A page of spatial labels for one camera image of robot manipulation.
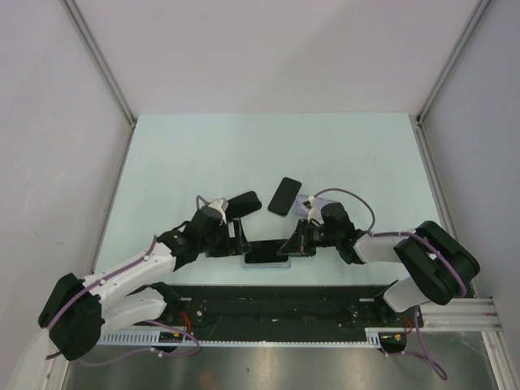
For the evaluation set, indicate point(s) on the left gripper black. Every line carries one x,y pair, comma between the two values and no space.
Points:
232,245

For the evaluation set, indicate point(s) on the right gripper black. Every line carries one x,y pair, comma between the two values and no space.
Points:
297,244

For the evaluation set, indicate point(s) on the white-edged black phone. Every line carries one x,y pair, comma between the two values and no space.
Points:
271,246

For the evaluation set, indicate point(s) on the light blue phone case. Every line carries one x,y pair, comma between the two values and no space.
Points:
266,265

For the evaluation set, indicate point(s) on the purple phone case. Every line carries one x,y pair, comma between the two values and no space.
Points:
300,207

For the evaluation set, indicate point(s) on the black phone case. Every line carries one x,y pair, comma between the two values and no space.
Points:
242,205

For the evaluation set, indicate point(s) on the green-edged black phone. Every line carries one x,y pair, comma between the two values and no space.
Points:
284,197

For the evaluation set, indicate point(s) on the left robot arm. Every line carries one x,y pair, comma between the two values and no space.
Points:
81,310

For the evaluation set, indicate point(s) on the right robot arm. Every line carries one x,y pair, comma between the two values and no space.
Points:
439,267

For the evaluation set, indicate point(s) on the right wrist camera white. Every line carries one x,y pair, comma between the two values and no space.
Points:
313,206

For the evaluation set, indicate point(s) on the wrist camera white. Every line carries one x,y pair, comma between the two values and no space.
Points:
313,206
221,205

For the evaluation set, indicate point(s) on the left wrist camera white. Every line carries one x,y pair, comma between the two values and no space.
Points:
221,205

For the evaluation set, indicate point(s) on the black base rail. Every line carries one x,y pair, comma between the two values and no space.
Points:
306,315

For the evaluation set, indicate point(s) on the right aluminium frame post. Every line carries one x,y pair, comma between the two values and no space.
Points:
469,30

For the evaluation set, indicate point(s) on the aluminium frame post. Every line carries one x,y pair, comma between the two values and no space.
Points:
469,30
94,50

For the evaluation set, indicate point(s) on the left aluminium frame post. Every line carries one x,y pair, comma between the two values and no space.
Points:
94,50

